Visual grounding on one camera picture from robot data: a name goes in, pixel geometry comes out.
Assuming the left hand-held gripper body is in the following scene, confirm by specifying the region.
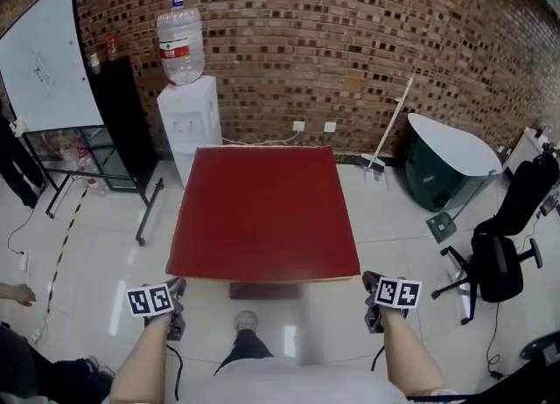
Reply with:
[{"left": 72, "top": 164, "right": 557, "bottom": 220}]
[{"left": 126, "top": 282, "right": 188, "bottom": 342}]

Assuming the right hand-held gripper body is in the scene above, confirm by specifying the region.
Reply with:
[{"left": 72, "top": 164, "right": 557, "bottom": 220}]
[{"left": 363, "top": 277, "right": 424, "bottom": 333}]

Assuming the red cloth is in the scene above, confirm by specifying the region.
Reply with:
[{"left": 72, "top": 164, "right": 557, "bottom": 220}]
[{"left": 165, "top": 144, "right": 362, "bottom": 283}]

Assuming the person's right forearm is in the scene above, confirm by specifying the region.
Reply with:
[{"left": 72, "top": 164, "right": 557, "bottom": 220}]
[{"left": 377, "top": 305, "right": 448, "bottom": 400}]

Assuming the person's left forearm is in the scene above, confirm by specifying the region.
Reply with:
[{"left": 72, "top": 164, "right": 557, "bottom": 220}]
[{"left": 108, "top": 312, "right": 177, "bottom": 404}]

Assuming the person's grey shoe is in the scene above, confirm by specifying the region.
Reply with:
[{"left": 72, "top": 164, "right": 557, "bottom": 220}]
[{"left": 233, "top": 310, "right": 261, "bottom": 334}]

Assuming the grey floor stand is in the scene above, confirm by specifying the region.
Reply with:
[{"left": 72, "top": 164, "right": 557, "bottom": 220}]
[{"left": 425, "top": 169, "right": 499, "bottom": 245}]

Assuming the black whiteboard stand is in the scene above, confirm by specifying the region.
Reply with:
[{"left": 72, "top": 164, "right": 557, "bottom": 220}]
[{"left": 21, "top": 124, "right": 165, "bottom": 247}]

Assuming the person's black trouser leg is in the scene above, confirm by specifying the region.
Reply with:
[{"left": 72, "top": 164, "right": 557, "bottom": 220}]
[{"left": 213, "top": 327, "right": 276, "bottom": 376}]

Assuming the black bag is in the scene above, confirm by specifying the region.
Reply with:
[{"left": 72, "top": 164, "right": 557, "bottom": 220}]
[{"left": 25, "top": 354, "right": 116, "bottom": 404}]

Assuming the black office chair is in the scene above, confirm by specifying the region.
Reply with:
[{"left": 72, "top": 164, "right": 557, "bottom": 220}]
[{"left": 430, "top": 154, "right": 560, "bottom": 327}]

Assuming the green tub with white lid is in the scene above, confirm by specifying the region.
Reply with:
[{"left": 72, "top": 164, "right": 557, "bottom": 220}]
[{"left": 403, "top": 112, "right": 504, "bottom": 214}]

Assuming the pile of plastic bottles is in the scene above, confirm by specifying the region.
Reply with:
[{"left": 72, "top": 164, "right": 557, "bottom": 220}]
[{"left": 58, "top": 143, "right": 111, "bottom": 199}]

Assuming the white mop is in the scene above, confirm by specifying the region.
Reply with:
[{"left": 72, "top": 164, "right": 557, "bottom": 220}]
[{"left": 360, "top": 73, "right": 416, "bottom": 192}]

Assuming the black round base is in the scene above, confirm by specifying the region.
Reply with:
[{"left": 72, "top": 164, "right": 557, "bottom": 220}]
[{"left": 519, "top": 329, "right": 560, "bottom": 367}]

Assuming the white water dispenser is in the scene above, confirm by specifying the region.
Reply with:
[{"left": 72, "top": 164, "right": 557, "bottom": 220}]
[{"left": 157, "top": 74, "right": 225, "bottom": 188}]

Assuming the black cabinet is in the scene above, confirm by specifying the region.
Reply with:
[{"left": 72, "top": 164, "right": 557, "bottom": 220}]
[{"left": 88, "top": 55, "right": 158, "bottom": 177}]

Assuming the white desk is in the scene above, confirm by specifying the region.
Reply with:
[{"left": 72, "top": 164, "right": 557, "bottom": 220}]
[{"left": 501, "top": 125, "right": 560, "bottom": 177}]

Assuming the clear water jug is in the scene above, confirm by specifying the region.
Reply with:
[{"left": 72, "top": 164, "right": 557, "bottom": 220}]
[{"left": 156, "top": 8, "right": 207, "bottom": 87}]

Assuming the white whiteboard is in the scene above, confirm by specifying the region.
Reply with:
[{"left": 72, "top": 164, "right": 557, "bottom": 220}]
[{"left": 0, "top": 0, "right": 105, "bottom": 133}]

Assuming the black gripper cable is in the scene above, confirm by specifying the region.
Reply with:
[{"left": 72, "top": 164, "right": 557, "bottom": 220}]
[
  {"left": 370, "top": 344, "right": 387, "bottom": 373},
  {"left": 164, "top": 342, "right": 185, "bottom": 402}
]

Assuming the thin black floor cable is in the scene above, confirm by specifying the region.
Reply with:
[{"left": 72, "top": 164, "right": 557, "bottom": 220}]
[{"left": 486, "top": 300, "right": 505, "bottom": 380}]

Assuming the white cable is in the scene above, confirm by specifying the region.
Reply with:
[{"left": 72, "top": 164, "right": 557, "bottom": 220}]
[{"left": 220, "top": 129, "right": 304, "bottom": 149}]

